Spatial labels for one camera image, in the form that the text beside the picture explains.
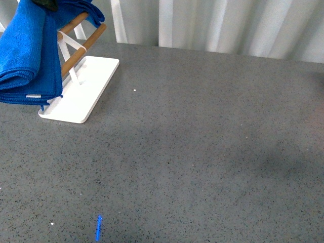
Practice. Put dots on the blue microfiber cloth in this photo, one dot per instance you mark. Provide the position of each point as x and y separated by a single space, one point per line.
30 65

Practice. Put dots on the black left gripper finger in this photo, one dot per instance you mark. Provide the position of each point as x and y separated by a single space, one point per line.
50 5

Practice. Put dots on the white towel rack stand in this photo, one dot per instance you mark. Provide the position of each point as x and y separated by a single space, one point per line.
85 77

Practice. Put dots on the white curtain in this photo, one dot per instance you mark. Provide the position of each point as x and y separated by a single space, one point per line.
274 29

